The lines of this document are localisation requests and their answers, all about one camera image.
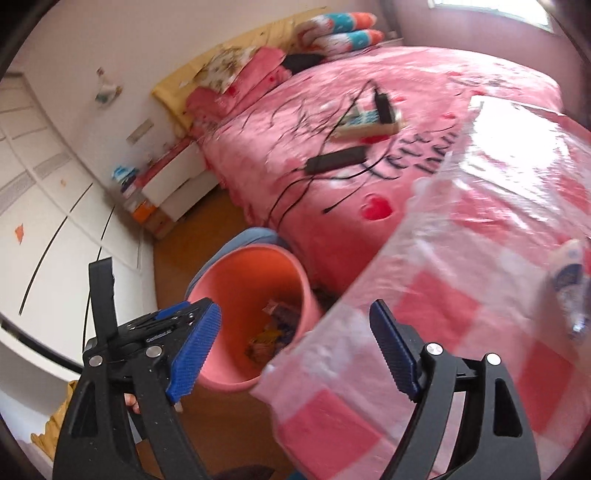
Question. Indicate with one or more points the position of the dark cloth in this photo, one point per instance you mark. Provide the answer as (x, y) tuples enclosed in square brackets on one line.
[(302, 62)]

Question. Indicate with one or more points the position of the yellow cloth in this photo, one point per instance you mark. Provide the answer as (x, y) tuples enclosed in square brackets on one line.
[(55, 429)]

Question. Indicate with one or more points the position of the stack of colourful boxes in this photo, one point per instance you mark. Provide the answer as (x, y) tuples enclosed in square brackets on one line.
[(134, 194)]

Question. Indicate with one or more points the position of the cartoon print bolster pillow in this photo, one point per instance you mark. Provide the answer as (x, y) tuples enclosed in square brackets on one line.
[(337, 21), (351, 41)]

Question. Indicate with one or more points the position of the person's left hand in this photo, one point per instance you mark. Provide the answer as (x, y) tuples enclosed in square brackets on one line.
[(132, 405)]

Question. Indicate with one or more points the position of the wall socket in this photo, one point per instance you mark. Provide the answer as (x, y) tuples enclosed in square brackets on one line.
[(139, 130)]

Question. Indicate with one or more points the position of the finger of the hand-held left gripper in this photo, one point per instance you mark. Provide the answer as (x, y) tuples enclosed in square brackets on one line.
[(101, 300), (157, 330)]

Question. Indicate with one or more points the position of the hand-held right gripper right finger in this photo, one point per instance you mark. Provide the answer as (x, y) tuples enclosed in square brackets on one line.
[(392, 350)]

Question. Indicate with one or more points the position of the black charger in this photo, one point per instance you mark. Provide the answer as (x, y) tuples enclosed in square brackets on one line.
[(384, 108)]

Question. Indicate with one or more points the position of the orange plastic bucket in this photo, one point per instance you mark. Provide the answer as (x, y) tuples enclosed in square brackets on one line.
[(240, 286)]

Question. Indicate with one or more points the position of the black power adapter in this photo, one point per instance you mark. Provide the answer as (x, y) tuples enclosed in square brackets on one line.
[(334, 160)]

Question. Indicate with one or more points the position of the bed with pink bedspread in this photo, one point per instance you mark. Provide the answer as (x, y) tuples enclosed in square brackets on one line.
[(323, 217)]

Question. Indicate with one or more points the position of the yellow headboard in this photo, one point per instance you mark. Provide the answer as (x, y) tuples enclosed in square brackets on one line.
[(178, 92)]

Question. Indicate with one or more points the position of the pile of crumpled wrappers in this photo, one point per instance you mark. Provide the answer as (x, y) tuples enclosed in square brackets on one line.
[(274, 332)]

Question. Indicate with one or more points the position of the window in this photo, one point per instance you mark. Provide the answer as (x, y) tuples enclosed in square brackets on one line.
[(489, 11)]

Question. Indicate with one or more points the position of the white power strip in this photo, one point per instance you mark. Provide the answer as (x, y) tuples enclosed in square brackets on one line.
[(364, 127)]

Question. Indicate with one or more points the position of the wall sticker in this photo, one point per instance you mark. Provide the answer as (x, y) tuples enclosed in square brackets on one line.
[(107, 87)]

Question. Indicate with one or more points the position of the small white tissue packet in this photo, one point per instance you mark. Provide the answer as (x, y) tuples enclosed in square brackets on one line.
[(568, 277)]

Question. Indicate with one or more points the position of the pink folded blankets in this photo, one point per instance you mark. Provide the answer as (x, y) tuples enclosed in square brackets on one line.
[(263, 69)]

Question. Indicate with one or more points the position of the floral pillow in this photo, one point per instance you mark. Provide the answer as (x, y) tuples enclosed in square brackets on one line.
[(226, 69)]

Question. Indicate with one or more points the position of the white wardrobe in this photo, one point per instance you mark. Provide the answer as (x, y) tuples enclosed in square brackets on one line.
[(55, 207)]

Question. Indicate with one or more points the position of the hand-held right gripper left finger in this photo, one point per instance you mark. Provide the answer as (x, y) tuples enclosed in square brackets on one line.
[(194, 350)]

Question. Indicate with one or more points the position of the red checkered tablecloth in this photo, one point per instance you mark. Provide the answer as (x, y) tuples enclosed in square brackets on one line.
[(485, 332)]

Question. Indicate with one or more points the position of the white and pink nightstand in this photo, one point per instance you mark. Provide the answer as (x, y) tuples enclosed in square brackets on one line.
[(175, 177)]

